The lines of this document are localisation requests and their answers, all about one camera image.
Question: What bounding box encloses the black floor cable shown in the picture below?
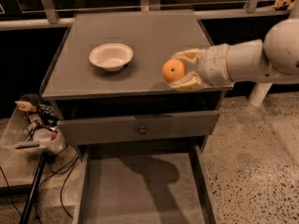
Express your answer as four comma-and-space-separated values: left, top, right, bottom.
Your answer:
0, 147, 80, 224

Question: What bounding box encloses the yellow clamp on railing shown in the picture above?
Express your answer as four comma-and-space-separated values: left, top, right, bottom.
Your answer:
274, 0, 293, 10

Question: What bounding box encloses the metal railing frame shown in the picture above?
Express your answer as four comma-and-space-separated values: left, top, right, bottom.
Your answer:
0, 0, 292, 31

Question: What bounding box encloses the grey drawer cabinet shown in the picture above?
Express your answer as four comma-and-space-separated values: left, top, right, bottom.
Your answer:
41, 10, 228, 155

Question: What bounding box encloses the black stand leg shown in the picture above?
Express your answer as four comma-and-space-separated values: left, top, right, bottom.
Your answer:
19, 152, 48, 224

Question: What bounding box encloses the grey top drawer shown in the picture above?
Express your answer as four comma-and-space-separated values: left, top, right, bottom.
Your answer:
58, 110, 220, 146

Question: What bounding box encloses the round metal drawer knob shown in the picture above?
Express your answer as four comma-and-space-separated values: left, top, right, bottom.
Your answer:
138, 126, 147, 134

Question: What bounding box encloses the white paper bowl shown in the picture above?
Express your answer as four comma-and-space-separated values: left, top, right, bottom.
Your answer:
89, 43, 134, 72

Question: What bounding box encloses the clear plastic bin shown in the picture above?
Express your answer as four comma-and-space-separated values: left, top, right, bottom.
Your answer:
1, 94, 66, 156

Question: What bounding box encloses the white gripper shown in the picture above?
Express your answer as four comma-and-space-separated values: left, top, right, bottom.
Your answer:
169, 44, 232, 90

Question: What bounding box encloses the crumpled snack bag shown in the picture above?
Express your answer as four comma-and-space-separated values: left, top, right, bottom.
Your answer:
37, 104, 58, 121

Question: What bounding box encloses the grey open middle drawer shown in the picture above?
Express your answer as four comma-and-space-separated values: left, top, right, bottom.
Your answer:
72, 145, 221, 224

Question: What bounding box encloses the orange fruit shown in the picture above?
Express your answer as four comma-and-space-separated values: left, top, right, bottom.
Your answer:
162, 59, 187, 82

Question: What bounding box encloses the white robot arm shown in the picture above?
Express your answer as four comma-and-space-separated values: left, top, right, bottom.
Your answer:
163, 0, 299, 106

